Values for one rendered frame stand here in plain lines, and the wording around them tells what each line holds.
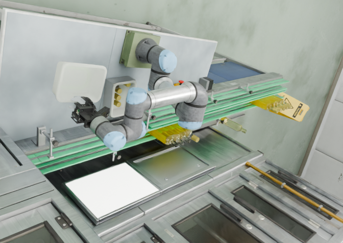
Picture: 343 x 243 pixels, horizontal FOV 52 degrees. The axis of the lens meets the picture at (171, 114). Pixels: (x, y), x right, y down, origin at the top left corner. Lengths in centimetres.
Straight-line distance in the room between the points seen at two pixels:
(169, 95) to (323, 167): 715
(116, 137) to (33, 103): 73
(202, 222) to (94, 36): 115
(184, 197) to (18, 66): 110
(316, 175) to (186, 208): 675
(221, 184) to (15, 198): 129
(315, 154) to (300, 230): 635
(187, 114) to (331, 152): 677
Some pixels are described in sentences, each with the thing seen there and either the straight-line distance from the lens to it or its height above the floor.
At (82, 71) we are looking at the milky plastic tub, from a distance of 163.
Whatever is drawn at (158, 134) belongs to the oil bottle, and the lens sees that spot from 225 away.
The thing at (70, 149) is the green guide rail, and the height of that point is 93.
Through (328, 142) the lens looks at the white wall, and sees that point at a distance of 822.
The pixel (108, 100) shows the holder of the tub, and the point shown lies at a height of 80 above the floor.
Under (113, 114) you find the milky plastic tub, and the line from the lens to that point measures 217.
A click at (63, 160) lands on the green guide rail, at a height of 91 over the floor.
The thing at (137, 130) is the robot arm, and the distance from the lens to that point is 141.
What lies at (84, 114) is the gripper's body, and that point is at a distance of 145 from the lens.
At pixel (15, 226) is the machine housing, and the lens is 128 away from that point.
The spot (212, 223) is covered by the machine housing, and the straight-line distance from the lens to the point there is 195.
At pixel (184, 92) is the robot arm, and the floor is 143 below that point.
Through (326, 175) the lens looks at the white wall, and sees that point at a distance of 848.
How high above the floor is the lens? 236
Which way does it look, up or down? 37 degrees down
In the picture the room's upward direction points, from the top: 121 degrees clockwise
